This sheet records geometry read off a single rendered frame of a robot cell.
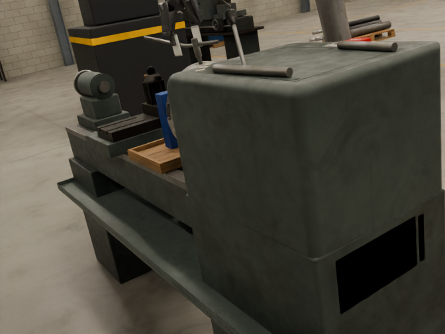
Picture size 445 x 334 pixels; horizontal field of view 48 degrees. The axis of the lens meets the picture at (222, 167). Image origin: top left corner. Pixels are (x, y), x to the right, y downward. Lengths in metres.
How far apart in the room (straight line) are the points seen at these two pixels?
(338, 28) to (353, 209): 0.95
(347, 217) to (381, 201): 0.12
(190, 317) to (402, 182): 1.50
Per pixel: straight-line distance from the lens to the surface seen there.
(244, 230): 1.35
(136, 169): 2.09
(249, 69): 1.20
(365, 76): 1.14
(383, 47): 1.28
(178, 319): 2.53
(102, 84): 2.66
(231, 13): 1.40
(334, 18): 1.96
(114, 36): 6.38
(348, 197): 1.16
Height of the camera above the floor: 1.46
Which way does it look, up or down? 20 degrees down
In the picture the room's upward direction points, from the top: 10 degrees counter-clockwise
